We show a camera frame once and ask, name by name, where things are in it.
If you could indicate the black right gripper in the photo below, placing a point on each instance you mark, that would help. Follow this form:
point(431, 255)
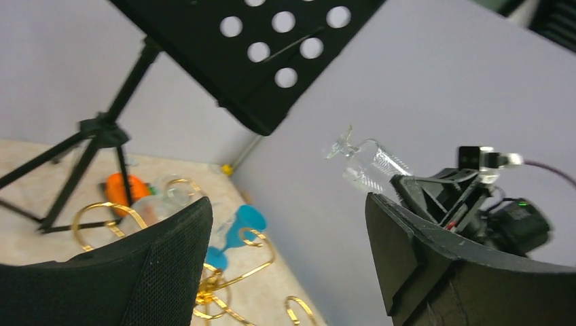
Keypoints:
point(431, 276)

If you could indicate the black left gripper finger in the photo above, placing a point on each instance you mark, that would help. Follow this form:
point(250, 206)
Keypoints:
point(148, 278)

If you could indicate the clear wine glass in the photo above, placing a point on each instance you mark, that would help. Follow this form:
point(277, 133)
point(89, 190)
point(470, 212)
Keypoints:
point(172, 193)
point(223, 218)
point(370, 166)

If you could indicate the blue plastic wine glass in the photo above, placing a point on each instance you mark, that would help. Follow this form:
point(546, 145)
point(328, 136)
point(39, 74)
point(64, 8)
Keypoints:
point(247, 218)

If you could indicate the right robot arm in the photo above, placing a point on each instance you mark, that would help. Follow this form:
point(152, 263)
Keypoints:
point(517, 225)

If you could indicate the orange tape dispenser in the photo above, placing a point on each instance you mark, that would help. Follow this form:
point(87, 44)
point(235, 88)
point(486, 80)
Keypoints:
point(113, 189)

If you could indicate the yellow corner clamp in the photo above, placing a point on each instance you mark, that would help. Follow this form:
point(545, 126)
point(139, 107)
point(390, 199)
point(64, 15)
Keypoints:
point(227, 170)

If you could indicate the black music stand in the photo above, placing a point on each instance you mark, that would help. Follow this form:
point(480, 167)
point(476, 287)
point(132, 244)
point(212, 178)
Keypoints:
point(254, 59)

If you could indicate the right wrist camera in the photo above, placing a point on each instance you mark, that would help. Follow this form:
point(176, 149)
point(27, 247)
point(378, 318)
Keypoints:
point(486, 161)

